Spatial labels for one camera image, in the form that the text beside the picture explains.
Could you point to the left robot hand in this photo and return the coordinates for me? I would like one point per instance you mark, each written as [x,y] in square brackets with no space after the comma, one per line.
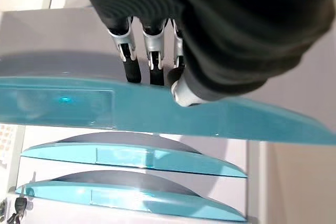
[210,24]

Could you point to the white medical cart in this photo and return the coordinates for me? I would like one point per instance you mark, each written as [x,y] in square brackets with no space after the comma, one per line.
[254,182]

